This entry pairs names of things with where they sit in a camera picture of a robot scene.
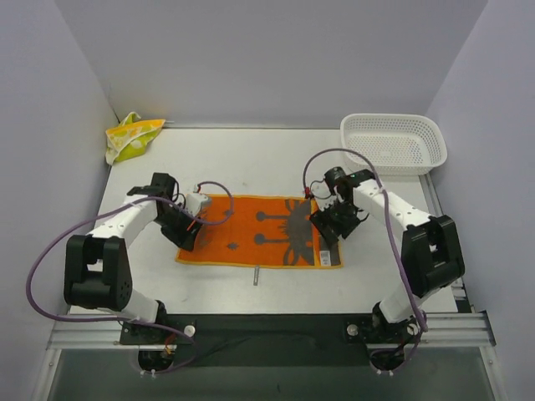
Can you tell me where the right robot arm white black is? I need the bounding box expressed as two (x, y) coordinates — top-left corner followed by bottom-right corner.
(310, 167), (465, 343)

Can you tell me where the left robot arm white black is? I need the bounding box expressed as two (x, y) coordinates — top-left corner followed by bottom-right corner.
(64, 173), (211, 344)

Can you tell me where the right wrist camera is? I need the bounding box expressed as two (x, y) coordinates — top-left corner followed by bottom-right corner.
(324, 166), (348, 196)

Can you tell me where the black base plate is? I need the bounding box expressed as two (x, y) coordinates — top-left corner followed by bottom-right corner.
(119, 313), (420, 371)

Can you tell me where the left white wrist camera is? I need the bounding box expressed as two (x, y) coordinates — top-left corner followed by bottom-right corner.
(184, 193), (211, 217)

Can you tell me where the white plastic perforated basket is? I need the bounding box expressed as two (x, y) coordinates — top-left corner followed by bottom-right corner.
(339, 113), (447, 176)

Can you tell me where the small grey metal strip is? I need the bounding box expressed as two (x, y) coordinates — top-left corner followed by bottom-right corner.
(253, 265), (260, 287)

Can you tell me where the aluminium frame rail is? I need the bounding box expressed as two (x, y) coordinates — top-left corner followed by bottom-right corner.
(48, 312), (496, 351)

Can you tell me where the orange grey towel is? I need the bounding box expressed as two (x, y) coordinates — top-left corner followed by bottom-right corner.
(175, 195), (344, 270)

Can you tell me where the yellow green crumpled towel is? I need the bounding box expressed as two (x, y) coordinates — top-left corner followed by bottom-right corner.
(104, 112), (166, 165)

